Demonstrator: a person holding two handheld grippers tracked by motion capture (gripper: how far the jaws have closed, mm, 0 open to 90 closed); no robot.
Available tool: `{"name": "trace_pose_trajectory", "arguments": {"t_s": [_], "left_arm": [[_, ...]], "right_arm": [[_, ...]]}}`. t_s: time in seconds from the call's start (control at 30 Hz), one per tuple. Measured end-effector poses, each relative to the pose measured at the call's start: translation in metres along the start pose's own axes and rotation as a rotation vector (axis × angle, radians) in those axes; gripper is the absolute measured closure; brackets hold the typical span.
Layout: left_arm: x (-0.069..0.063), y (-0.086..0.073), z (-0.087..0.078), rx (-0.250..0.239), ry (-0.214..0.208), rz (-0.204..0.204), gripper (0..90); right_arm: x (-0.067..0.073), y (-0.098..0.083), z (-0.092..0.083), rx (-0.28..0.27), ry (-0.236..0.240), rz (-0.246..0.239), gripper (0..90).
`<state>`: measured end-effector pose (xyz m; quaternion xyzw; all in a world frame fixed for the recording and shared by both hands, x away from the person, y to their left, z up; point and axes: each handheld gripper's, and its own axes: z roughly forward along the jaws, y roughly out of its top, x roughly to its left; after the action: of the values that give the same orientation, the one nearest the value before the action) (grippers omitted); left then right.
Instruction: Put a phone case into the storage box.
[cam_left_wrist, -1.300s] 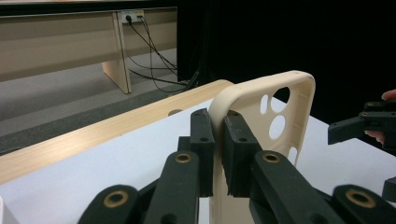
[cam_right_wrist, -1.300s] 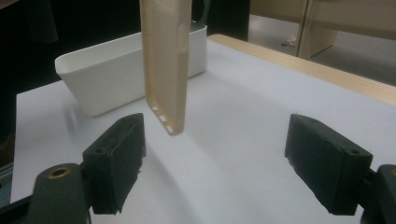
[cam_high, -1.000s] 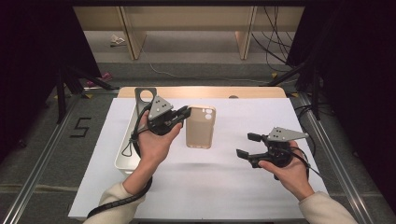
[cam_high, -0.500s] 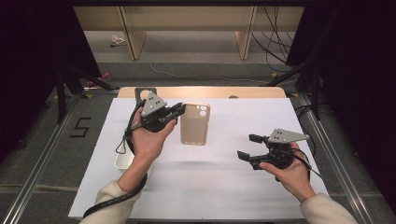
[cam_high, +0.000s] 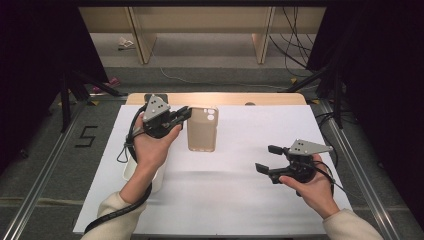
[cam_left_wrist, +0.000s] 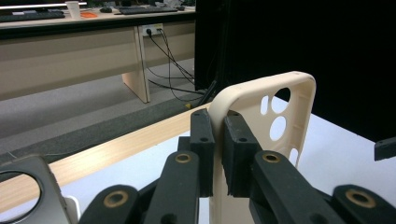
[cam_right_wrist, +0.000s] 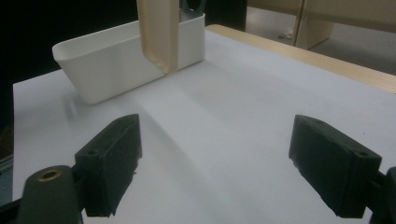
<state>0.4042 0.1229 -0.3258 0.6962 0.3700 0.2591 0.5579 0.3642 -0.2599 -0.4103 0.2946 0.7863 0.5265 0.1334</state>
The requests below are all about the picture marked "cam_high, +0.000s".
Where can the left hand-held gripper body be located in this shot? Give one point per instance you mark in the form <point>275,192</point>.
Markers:
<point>156,116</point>

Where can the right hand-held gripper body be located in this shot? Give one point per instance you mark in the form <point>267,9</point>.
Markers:
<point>300,166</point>

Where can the beige phone case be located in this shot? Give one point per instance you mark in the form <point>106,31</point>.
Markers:
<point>201,133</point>

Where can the white plastic bin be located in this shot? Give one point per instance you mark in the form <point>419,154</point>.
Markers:
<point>160,176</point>

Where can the person's right hand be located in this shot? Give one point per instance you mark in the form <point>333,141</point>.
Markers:
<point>316,193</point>

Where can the person's left hand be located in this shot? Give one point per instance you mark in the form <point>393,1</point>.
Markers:
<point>153,151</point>

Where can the dark round table grommet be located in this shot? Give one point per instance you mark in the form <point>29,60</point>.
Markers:
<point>250,104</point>

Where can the pink object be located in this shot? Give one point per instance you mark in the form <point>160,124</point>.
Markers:
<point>113,81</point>

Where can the black metal stand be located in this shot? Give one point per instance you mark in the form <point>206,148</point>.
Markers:
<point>65,106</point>
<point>338,106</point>

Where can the light wooden desk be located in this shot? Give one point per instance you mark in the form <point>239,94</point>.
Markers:
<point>200,20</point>

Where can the dark curtain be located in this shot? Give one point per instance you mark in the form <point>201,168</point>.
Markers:
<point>383,83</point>
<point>30,66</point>

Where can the aluminium rail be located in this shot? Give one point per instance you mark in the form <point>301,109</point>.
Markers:
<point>43,175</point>
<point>355,166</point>

